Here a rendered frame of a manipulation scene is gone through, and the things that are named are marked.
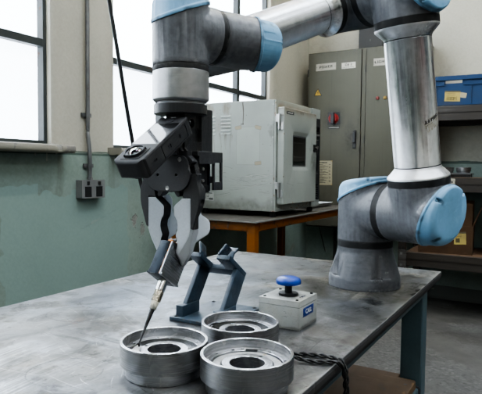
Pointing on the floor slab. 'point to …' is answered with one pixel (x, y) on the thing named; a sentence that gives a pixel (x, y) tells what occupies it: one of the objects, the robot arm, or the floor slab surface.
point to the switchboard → (351, 117)
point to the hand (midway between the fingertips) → (171, 256)
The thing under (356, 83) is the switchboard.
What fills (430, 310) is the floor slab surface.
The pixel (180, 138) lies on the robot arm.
